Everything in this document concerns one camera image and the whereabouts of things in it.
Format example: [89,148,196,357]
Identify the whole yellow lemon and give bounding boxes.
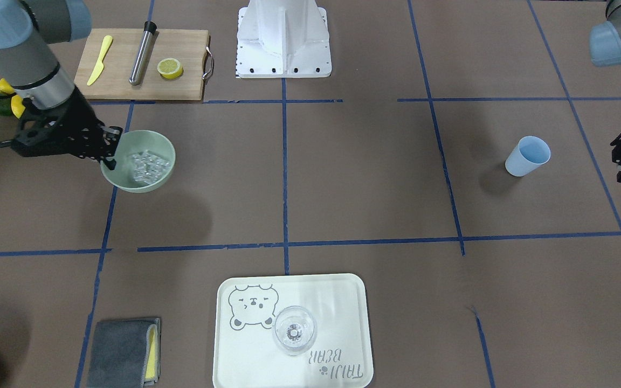
[10,95,26,119]

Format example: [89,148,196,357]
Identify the yellow plastic knife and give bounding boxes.
[86,35,113,86]

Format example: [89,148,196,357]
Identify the yellow sponge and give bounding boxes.
[144,325,158,385]

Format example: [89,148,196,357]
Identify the cream bear tray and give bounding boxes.
[212,273,375,387]

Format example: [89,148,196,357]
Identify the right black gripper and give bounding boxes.
[10,87,123,170]

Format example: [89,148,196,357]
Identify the green bowl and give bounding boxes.
[100,130,176,192]

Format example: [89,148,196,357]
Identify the grey folded cloth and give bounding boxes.
[86,316,162,387]

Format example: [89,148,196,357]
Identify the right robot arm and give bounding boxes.
[0,1,122,170]

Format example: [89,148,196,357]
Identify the steel muddler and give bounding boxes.
[129,20,157,86]

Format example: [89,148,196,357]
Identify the ice cubes in bowl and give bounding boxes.
[128,150,173,186]

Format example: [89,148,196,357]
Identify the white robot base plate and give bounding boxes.
[235,1,333,79]

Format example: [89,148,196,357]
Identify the wooden cutting board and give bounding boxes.
[74,29,210,101]

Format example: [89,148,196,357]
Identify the light blue plastic cup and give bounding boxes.
[505,136,551,177]

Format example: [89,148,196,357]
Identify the clear wine glass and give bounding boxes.
[273,306,318,356]

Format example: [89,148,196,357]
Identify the lemon half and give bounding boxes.
[157,58,183,80]

